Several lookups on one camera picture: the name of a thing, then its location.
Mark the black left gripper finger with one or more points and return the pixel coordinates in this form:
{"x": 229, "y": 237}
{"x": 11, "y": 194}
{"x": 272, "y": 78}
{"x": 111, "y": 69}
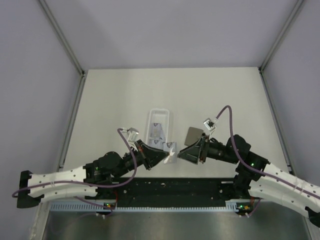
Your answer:
{"x": 142, "y": 147}
{"x": 153, "y": 156}

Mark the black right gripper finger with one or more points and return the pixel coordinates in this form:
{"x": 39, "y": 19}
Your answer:
{"x": 190, "y": 154}
{"x": 198, "y": 145}

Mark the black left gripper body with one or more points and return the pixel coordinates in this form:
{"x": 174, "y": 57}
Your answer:
{"x": 129, "y": 162}

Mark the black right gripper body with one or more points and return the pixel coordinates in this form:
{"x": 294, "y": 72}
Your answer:
{"x": 216, "y": 151}

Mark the grey card holder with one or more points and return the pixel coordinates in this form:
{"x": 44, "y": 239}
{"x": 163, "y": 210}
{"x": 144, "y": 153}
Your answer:
{"x": 192, "y": 136}

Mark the white plastic basket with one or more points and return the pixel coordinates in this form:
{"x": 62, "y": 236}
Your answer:
{"x": 159, "y": 115}

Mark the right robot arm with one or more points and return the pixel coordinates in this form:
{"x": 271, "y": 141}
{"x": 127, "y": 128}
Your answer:
{"x": 256, "y": 177}

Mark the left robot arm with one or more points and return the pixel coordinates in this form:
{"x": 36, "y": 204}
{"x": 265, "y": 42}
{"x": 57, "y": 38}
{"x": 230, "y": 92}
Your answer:
{"x": 95, "y": 180}

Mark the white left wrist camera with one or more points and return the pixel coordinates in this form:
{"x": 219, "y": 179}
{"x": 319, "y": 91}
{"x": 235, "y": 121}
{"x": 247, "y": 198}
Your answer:
{"x": 132, "y": 135}

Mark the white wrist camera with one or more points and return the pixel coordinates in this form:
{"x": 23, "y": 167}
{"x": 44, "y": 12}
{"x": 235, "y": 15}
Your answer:
{"x": 132, "y": 135}
{"x": 210, "y": 126}

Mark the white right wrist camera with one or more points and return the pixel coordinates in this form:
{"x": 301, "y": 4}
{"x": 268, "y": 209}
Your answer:
{"x": 210, "y": 126}

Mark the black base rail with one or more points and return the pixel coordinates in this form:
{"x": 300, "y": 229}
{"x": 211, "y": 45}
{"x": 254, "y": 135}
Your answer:
{"x": 173, "y": 193}

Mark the white slotted cable duct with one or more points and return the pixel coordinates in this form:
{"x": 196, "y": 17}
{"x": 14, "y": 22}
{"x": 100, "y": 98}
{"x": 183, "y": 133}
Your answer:
{"x": 78, "y": 206}

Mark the right aluminium frame post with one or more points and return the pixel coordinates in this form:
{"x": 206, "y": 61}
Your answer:
{"x": 290, "y": 20}

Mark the aluminium frame post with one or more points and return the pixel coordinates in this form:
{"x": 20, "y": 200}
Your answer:
{"x": 60, "y": 36}
{"x": 290, "y": 20}

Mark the left aluminium frame post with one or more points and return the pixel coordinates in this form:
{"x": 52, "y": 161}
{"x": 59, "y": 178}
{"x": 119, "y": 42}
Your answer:
{"x": 60, "y": 36}

